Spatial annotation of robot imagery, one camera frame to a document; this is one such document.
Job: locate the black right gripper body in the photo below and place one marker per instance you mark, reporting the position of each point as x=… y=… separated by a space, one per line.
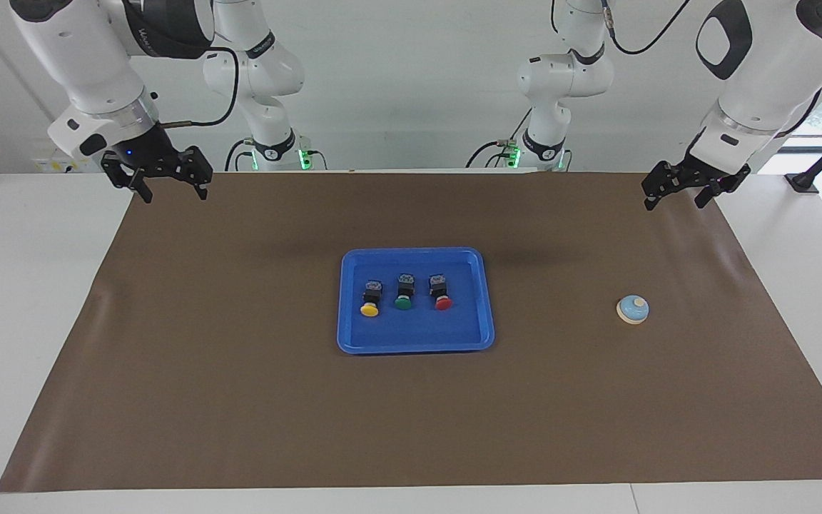
x=150 y=157

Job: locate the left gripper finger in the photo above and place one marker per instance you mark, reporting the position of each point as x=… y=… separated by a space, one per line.
x=707 y=194
x=657 y=180

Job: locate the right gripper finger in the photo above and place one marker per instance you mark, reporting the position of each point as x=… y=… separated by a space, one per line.
x=199 y=170
x=125 y=177

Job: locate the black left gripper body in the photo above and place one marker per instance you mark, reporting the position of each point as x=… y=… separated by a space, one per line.
x=696 y=171

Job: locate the yellow push button switch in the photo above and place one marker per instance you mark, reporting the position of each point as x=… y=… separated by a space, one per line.
x=369 y=309

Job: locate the green push button switch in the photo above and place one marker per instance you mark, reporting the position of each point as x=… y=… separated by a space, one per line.
x=403 y=303

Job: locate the red push button switch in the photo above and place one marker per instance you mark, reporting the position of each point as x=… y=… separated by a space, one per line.
x=443 y=303

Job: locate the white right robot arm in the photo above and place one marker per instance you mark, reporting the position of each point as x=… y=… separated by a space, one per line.
x=83 y=57

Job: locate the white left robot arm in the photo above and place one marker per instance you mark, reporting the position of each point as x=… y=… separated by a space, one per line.
x=760 y=86

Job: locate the blue plastic tray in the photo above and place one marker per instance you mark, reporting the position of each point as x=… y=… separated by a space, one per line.
x=418 y=332

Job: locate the white power box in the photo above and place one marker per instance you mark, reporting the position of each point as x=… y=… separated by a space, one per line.
x=43 y=165

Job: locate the brown table mat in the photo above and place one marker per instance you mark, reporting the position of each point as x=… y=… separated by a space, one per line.
x=240 y=414

